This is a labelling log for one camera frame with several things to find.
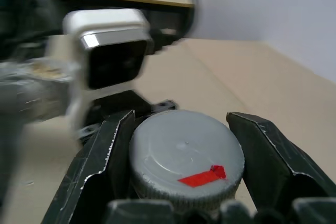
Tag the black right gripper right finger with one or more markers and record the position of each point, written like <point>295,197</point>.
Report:
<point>270,166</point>

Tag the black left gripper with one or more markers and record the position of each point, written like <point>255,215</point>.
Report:
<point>115,106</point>

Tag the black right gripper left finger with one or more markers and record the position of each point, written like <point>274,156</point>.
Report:
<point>86,182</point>

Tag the grey jar lid red tape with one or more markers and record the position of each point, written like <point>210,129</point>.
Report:
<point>183,148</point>

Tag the clear plastic jar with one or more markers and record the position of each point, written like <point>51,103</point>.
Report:
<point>34,90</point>

